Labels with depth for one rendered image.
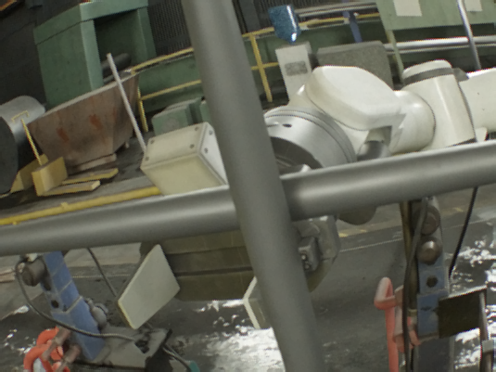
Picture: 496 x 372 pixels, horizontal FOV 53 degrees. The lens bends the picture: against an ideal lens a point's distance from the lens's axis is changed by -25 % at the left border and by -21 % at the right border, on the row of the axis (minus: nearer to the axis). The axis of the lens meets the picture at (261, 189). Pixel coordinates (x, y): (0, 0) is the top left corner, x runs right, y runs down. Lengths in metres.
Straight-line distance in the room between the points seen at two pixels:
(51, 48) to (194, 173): 10.16
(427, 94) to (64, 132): 7.57
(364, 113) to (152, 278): 0.22
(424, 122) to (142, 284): 0.40
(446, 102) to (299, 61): 5.34
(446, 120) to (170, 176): 0.42
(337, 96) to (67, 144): 7.76
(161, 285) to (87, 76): 9.69
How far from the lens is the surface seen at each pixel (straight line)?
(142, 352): 1.15
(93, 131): 7.93
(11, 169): 8.97
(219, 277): 0.36
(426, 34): 8.96
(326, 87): 0.48
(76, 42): 10.11
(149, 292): 0.35
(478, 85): 0.75
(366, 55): 5.74
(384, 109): 0.51
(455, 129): 0.70
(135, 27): 12.36
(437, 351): 0.97
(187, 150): 0.33
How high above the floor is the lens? 1.43
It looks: 17 degrees down
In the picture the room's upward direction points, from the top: 15 degrees counter-clockwise
